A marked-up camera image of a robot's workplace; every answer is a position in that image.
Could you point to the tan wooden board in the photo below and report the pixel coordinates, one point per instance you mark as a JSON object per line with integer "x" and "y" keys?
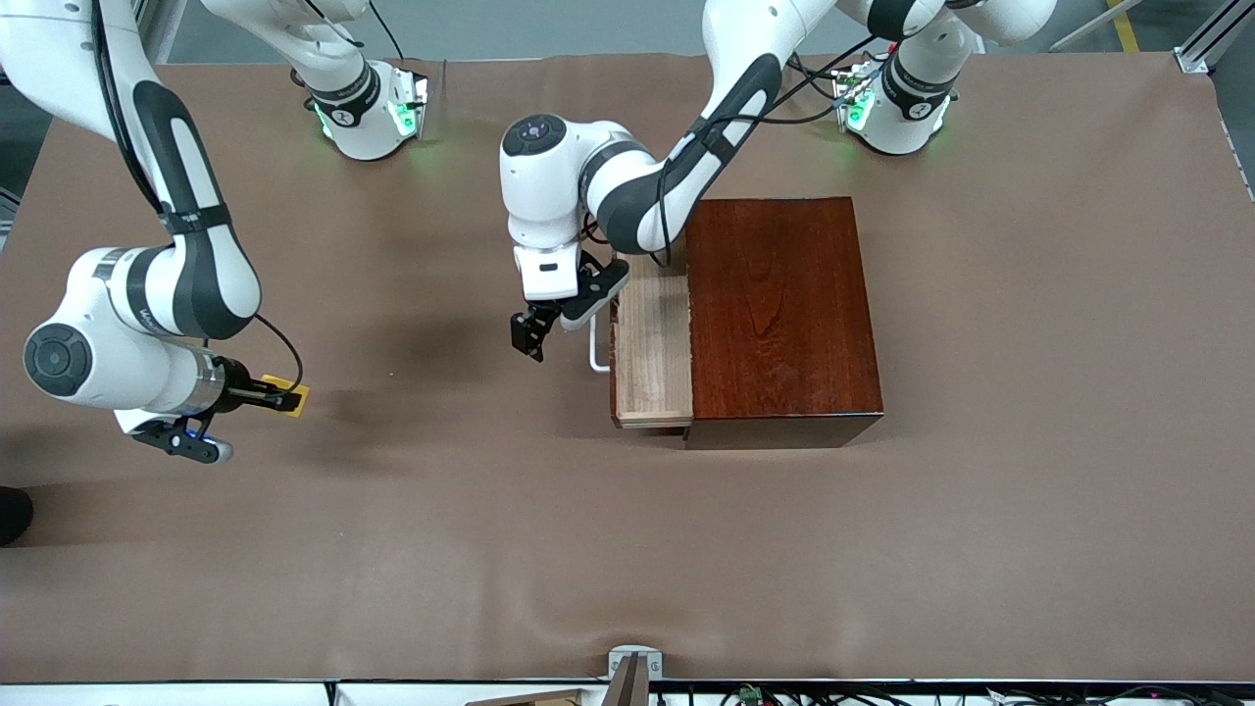
{"x": 539, "y": 698}

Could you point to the aluminium rack frame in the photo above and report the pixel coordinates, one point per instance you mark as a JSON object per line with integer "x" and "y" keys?
{"x": 157, "y": 29}

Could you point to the black shoe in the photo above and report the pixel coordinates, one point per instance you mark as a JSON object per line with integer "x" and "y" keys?
{"x": 12, "y": 515}

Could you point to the grey metal bracket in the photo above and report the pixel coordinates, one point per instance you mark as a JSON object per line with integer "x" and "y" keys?
{"x": 634, "y": 655}

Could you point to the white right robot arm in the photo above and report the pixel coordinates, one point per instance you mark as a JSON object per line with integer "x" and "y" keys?
{"x": 196, "y": 275}

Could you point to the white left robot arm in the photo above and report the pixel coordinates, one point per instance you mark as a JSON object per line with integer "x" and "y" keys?
{"x": 539, "y": 206}

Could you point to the yellow block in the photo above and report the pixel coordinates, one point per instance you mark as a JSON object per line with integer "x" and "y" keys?
{"x": 305, "y": 395}

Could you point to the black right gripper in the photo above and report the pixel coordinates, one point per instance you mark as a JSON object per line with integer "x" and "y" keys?
{"x": 233, "y": 385}

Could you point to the green connector plug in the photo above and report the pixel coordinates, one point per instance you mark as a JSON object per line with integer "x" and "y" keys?
{"x": 750, "y": 694}

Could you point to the brown table cover sheet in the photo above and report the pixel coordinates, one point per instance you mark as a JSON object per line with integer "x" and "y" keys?
{"x": 392, "y": 539}

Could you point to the dark brown wooden cabinet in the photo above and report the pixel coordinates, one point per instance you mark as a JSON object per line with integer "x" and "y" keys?
{"x": 784, "y": 314}

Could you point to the aluminium profile frame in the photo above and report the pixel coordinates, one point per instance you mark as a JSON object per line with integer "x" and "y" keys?
{"x": 1211, "y": 39}

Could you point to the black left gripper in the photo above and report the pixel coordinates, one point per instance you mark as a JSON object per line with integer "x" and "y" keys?
{"x": 537, "y": 324}

